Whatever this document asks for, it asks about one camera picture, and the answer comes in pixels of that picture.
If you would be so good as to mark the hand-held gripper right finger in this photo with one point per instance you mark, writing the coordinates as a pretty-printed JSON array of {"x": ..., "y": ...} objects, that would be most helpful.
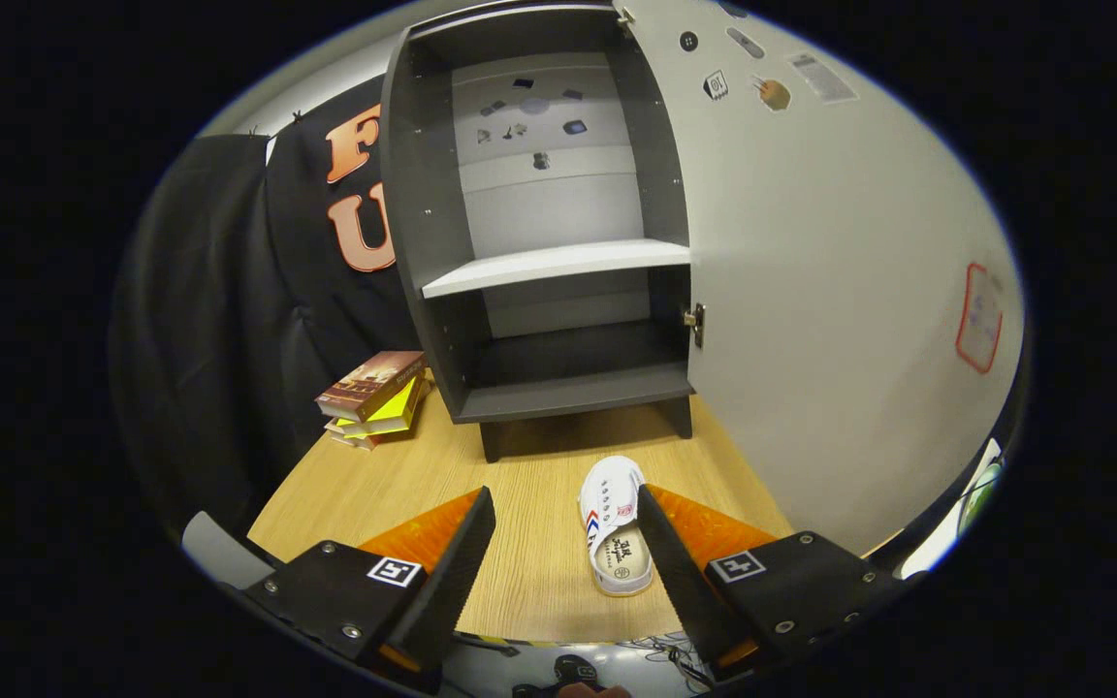
[{"x": 685, "y": 591}]

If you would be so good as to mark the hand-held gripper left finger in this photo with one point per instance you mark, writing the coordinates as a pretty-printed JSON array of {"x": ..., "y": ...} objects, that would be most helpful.
[{"x": 452, "y": 591}]

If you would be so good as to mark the white canvas shoe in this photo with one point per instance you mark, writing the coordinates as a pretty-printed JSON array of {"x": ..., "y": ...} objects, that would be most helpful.
[{"x": 607, "y": 494}]

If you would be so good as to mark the beige shoe cabinet door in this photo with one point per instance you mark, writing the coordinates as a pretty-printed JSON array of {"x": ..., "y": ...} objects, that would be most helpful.
[{"x": 811, "y": 291}]

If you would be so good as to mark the dark grey shoe cabinet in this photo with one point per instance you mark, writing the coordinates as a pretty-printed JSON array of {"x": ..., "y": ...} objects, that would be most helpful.
[{"x": 423, "y": 194}]

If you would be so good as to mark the thin beige book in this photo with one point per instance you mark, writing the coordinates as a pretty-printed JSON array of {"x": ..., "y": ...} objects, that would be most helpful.
[{"x": 355, "y": 438}]

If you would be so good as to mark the yellow cover book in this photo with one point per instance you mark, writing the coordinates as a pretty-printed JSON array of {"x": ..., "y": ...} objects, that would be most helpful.
[{"x": 394, "y": 412}]

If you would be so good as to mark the brown cover book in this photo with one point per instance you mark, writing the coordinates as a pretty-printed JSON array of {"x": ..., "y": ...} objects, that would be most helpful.
[{"x": 369, "y": 383}]

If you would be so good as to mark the white green object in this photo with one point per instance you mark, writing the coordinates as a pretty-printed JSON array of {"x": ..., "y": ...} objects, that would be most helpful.
[{"x": 937, "y": 553}]

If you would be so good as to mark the black backdrop cloth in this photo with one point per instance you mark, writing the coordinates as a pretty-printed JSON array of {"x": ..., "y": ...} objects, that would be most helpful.
[{"x": 209, "y": 339}]

